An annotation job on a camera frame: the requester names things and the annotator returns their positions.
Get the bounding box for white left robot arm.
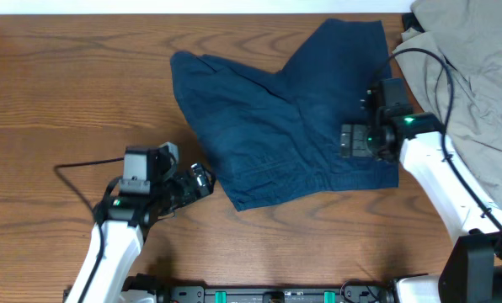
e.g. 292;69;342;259
64;157;216;303

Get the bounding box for beige grey garment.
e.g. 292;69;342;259
395;0;502;209

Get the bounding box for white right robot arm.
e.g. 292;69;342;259
340;114;502;302

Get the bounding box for black garment under beige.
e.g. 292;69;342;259
402;13;425;33

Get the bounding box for dark blue shorts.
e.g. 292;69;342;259
170;19;399;211

